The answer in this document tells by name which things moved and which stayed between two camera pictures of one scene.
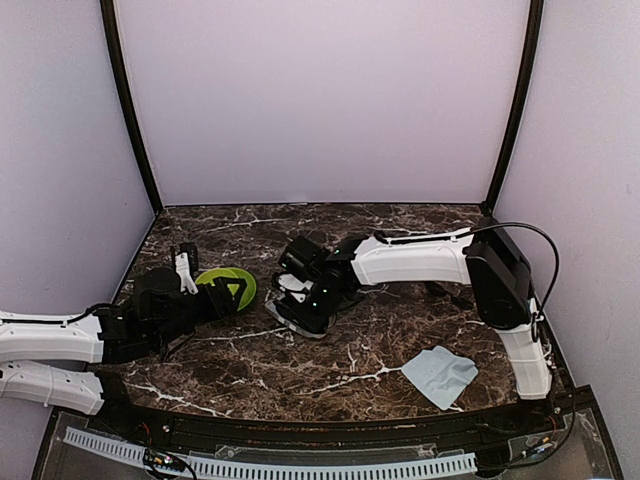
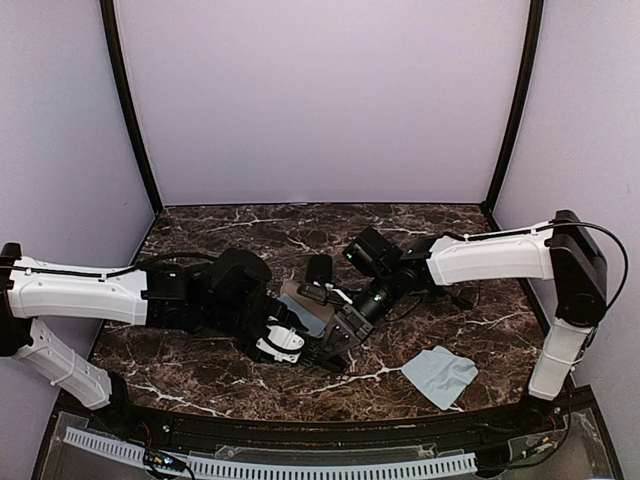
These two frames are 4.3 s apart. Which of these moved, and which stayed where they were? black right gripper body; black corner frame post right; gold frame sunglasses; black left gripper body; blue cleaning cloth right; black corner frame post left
Moved: black right gripper body; black left gripper body
Stayed: black corner frame post right; black corner frame post left; blue cleaning cloth right; gold frame sunglasses
